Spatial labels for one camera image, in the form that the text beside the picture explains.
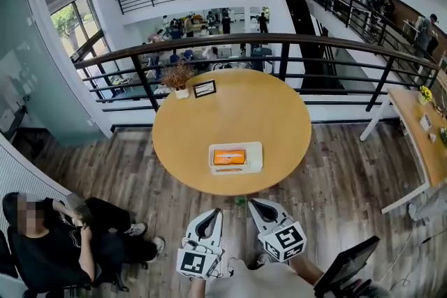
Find black tablet screen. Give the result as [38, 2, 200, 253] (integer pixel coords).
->
[313, 235, 381, 298]

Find person's left forearm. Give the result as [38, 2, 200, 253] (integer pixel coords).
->
[189, 277, 207, 298]

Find rectangular wooden desk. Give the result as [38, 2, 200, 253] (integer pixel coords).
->
[359, 86, 447, 215]

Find round wooden table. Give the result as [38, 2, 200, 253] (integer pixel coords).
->
[152, 68, 313, 197]

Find black picture frame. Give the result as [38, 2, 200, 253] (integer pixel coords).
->
[192, 79, 218, 99]

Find small white box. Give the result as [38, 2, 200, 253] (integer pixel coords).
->
[419, 112, 433, 132]

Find person's right forearm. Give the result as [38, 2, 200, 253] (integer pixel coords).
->
[288, 255, 325, 286]

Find white floor cable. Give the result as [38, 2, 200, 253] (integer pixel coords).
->
[379, 225, 444, 287]

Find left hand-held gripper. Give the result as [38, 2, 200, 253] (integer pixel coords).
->
[175, 208, 225, 281]

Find white tray container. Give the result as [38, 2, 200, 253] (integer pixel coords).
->
[208, 141, 264, 176]

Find yellow flowers in pot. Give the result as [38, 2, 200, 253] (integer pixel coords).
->
[418, 84, 434, 105]

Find black metal railing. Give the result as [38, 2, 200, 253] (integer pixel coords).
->
[71, 32, 441, 113]

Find orange packet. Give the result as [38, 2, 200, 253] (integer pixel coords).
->
[213, 149, 249, 166]

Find dried plant in white pot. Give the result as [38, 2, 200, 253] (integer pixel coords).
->
[161, 61, 195, 100]

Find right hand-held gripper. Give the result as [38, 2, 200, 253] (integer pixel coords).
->
[247, 198, 308, 263]

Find person's beige shirt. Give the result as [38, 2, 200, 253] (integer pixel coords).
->
[204, 258, 317, 298]

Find person's shoe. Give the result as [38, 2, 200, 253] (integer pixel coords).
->
[254, 252, 272, 267]

